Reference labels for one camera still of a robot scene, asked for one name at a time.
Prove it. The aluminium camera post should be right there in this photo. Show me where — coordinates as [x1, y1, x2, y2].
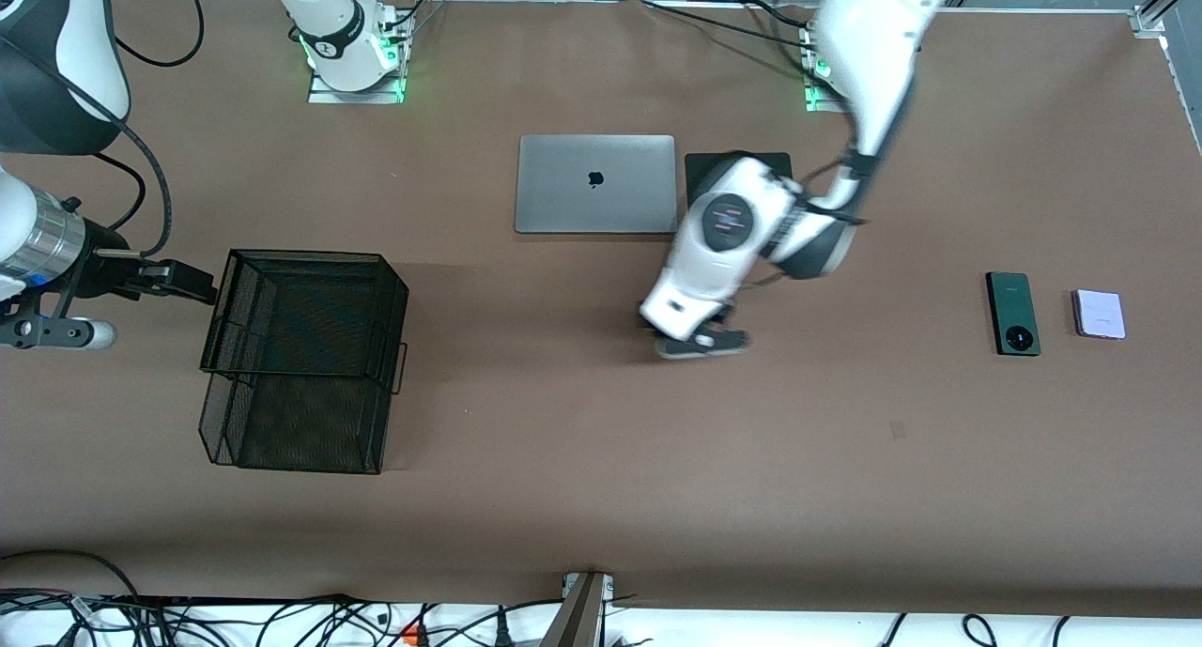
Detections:
[540, 572, 616, 647]

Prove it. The black mesh two-tier tray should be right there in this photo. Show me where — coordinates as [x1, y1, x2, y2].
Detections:
[198, 249, 409, 476]

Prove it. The lilac flip phone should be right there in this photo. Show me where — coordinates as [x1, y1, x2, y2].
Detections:
[1071, 289, 1126, 340]

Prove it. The black mouse pad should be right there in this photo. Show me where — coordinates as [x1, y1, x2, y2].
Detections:
[685, 152, 794, 208]

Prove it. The thick black cable loop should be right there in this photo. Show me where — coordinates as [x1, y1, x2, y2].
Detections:
[0, 548, 142, 601]

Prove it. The grey closed laptop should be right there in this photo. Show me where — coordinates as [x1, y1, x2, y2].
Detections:
[515, 135, 678, 235]

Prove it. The black cable bundle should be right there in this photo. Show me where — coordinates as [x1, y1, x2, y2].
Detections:
[0, 591, 658, 647]

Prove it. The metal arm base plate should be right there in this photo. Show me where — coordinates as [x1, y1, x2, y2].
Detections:
[308, 60, 408, 105]
[801, 23, 851, 115]

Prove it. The black cable on table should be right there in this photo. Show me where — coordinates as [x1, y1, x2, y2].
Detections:
[641, 0, 827, 54]

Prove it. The dark green smartphone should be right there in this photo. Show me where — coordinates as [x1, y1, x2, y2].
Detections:
[986, 271, 1041, 357]

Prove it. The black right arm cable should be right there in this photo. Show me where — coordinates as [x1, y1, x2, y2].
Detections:
[56, 0, 205, 258]

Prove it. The aluminium frame profile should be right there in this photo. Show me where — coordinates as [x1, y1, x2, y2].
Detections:
[1130, 0, 1202, 39]

